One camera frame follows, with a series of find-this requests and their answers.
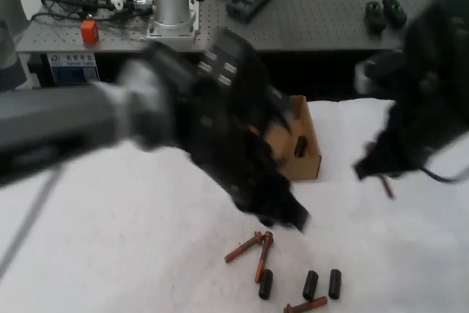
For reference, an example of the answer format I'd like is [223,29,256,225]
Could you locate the copper bolt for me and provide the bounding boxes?
[282,295,328,313]
[379,174,397,202]
[254,230,276,285]
[224,231,263,264]

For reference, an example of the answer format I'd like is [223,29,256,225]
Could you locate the cardboard box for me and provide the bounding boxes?
[247,95,323,183]

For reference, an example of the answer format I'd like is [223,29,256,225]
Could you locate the small orange box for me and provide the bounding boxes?
[81,20,100,44]

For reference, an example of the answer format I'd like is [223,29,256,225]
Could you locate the black sleeve with bolt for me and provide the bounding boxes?
[294,136,309,158]

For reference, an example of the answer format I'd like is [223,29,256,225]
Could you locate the metal bench with holes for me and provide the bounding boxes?
[15,0,440,54]

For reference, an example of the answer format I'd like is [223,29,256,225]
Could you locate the silver-white machine column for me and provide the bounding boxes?
[145,0,201,42]

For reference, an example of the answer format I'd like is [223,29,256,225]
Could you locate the blue and white label plate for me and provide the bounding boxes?
[47,52,100,86]

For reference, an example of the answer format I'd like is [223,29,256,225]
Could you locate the grey cable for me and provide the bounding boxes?
[0,168,64,278]

